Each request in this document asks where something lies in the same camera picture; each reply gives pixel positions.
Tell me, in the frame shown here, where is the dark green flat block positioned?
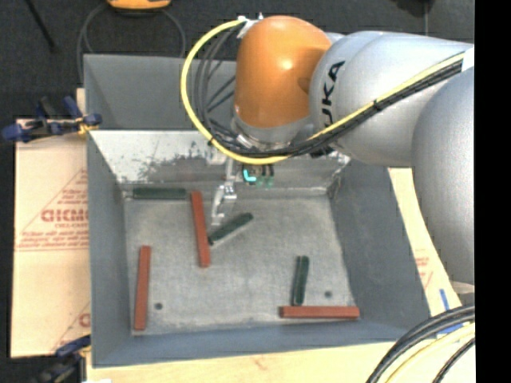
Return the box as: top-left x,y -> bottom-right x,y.
132,188 -> 188,200
207,212 -> 255,247
291,255 -> 311,306

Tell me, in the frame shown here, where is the red-brown flat block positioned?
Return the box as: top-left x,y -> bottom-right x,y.
279,305 -> 361,320
189,191 -> 212,269
133,245 -> 153,332

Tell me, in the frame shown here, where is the grey metal bin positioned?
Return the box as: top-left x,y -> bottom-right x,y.
82,53 -> 433,367

